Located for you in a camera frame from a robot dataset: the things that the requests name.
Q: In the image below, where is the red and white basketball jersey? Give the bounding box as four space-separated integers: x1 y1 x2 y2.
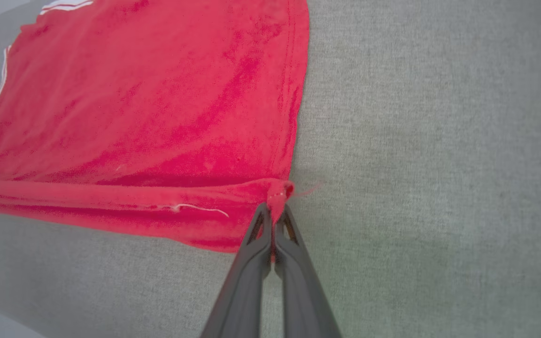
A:
0 0 310 254

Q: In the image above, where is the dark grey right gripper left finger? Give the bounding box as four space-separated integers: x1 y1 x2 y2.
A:
200 203 273 338

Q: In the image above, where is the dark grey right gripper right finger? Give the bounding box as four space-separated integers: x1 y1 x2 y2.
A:
274 205 342 338

